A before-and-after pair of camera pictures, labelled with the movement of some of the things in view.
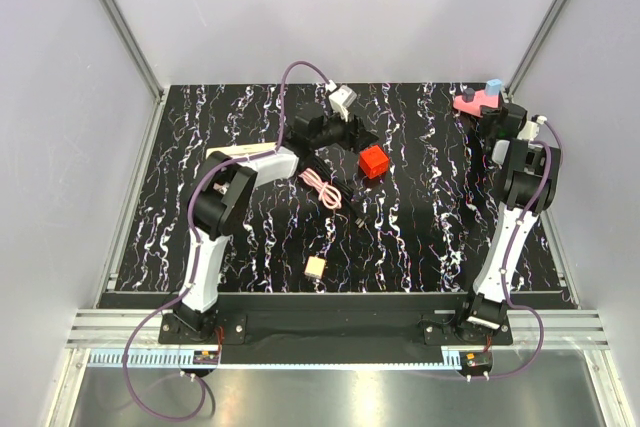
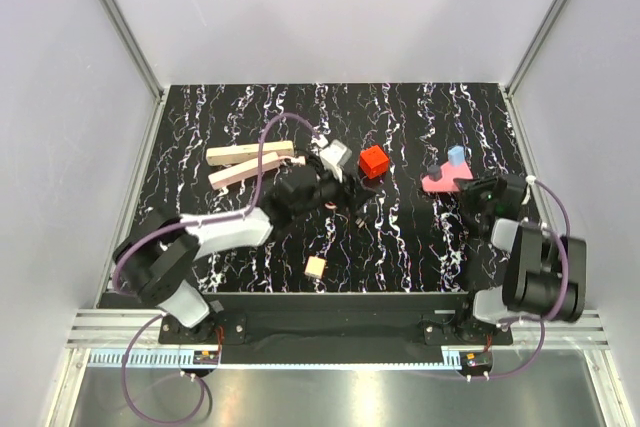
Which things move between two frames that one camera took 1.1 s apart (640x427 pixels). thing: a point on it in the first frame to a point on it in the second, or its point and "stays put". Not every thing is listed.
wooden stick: (242, 150) stays put
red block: (373, 162) stays put
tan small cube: (314, 267) stays put
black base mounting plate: (325, 327) stays put
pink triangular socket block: (473, 108) to (449, 174)
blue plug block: (493, 88) to (456, 156)
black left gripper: (355, 136) to (347, 200)
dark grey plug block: (468, 95) to (434, 172)
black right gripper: (488, 115) to (469, 188)
